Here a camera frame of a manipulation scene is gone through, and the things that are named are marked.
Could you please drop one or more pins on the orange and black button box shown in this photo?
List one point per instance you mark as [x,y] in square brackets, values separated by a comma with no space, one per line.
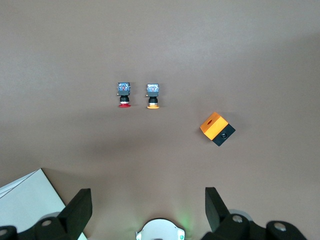
[213,126]

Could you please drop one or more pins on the red mushroom push button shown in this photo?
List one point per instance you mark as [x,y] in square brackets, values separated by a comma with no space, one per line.
[124,93]

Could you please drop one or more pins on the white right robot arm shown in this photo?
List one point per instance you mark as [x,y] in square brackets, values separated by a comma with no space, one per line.
[160,231]

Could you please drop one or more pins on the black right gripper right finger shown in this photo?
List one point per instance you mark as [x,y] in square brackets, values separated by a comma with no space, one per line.
[215,212]

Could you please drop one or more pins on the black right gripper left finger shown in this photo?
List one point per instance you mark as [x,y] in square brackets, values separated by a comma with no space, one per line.
[75,212]

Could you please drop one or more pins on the orange mushroom push button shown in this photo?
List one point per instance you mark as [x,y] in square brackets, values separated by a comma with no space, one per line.
[153,95]

